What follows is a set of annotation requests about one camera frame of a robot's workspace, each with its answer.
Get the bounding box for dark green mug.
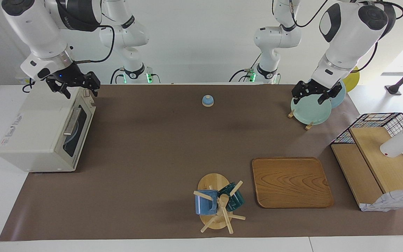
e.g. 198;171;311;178
218;182;245;211

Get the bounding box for pale green plate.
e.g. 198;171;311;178
290;94;332;125

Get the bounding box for pale blue smooth plate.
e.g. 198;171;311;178
329;80;346;109

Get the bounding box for wooden mug tree stand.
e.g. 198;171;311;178
193;173;246;235

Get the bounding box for blue mug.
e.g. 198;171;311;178
195;189;219;215

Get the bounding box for cream toaster oven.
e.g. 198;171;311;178
0;81;96;173

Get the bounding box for white cylindrical cup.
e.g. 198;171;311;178
380;129;403;158

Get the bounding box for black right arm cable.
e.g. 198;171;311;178
73;24;115;64

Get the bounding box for wooden plate rack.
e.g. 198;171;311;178
288;109;314;131

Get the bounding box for brown table mat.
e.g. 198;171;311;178
0;84;403;242

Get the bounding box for light blue ribbed plate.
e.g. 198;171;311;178
65;119;84;154

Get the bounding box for yellow plate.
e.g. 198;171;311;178
341;66;360;93

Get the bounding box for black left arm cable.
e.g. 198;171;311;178
347;2;403;75

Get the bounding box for wooden serving tray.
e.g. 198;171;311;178
252;157;334;209

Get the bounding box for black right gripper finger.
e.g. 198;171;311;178
57;86;72;100
85;71;101;98

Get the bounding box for white power strip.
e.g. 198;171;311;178
15;72;34;84

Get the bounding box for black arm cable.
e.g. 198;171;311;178
73;24;115;64
347;2;403;75

